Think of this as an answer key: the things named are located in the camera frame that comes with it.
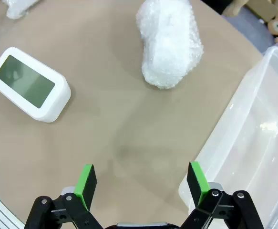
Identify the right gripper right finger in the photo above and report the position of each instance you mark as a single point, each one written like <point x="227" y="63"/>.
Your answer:
<point x="197" y="188"/>

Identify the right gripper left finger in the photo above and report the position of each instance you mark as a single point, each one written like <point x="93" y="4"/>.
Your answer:
<point x="86" y="190"/>

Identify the white digital alarm clock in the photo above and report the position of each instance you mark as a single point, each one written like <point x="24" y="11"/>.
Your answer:
<point x="29" y="83"/>

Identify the bulky bubble-wrapped clock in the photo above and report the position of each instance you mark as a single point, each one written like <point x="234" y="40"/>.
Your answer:
<point x="169" y="47"/>

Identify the clear plastic container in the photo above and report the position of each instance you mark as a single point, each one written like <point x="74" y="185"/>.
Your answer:
<point x="248" y="143"/>

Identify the small brown cardboard carton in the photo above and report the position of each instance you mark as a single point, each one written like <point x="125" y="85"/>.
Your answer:
<point x="262" y="7"/>

